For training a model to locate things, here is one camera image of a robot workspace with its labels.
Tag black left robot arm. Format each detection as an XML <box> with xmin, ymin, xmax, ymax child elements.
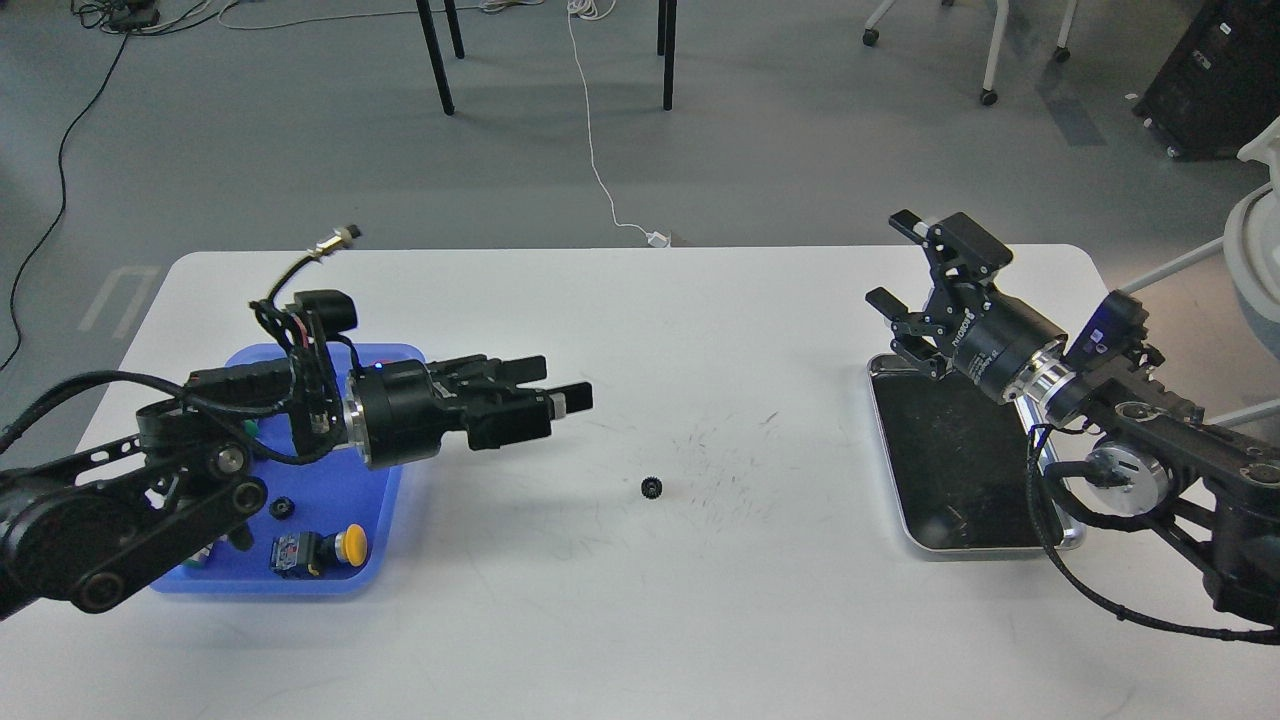
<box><xmin>3</xmin><ymin>225</ymin><xmax>594</xmax><ymax>618</ymax></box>

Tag yellow push button switch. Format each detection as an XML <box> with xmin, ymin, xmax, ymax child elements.
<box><xmin>268</xmin><ymin>524</ymin><xmax>370</xmax><ymax>578</ymax></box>

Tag black table legs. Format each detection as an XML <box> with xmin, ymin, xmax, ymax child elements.
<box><xmin>415</xmin><ymin>0</ymin><xmax>678</xmax><ymax>117</ymax></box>

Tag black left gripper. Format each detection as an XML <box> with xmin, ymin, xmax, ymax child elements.
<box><xmin>346</xmin><ymin>355</ymin><xmax>594</xmax><ymax>469</ymax></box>

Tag metal tray with black mat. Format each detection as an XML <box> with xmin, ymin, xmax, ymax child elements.
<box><xmin>867</xmin><ymin>354</ymin><xmax>1042</xmax><ymax>559</ymax></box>

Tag white chair at right edge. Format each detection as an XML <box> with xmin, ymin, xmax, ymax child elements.
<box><xmin>1110</xmin><ymin>128</ymin><xmax>1280</xmax><ymax>429</ymax></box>

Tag blue plastic tray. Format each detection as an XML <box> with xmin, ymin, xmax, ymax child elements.
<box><xmin>148</xmin><ymin>343</ymin><xmax>428</xmax><ymax>596</ymax></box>

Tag black equipment case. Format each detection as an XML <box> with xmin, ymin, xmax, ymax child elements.
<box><xmin>1133</xmin><ymin>1</ymin><xmax>1279</xmax><ymax>161</ymax></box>

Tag small black gear on tray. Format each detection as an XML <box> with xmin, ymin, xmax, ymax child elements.
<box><xmin>268</xmin><ymin>496</ymin><xmax>296</xmax><ymax>521</ymax></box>

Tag silver green industrial part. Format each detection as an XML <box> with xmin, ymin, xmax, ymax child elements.
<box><xmin>180</xmin><ymin>544</ymin><xmax>224</xmax><ymax>571</ymax></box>

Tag small black gear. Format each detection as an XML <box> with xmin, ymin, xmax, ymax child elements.
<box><xmin>268</xmin><ymin>496</ymin><xmax>296</xmax><ymax>521</ymax></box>
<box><xmin>640</xmin><ymin>477</ymin><xmax>664</xmax><ymax>500</ymax></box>

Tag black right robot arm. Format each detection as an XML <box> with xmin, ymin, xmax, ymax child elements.
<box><xmin>867</xmin><ymin>209</ymin><xmax>1279</xmax><ymax>646</ymax></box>

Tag black cable on floor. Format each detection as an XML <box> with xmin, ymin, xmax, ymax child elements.
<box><xmin>0</xmin><ymin>0</ymin><xmax>241</xmax><ymax>369</ymax></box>

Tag white cable with plug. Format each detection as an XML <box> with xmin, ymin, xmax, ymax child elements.
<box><xmin>566</xmin><ymin>0</ymin><xmax>673</xmax><ymax>247</ymax></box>

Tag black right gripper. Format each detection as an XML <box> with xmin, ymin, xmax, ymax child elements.
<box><xmin>865</xmin><ymin>210</ymin><xmax>1068</xmax><ymax>404</ymax></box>

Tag white chair base with casters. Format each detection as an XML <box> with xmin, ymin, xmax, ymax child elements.
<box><xmin>861</xmin><ymin>0</ymin><xmax>1082</xmax><ymax>108</ymax></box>

